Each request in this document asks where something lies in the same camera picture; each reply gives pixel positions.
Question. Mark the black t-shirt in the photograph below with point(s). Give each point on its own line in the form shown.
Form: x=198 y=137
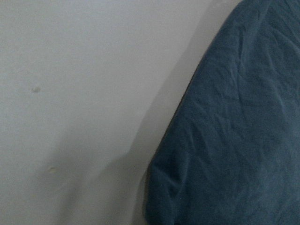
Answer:
x=231 y=155

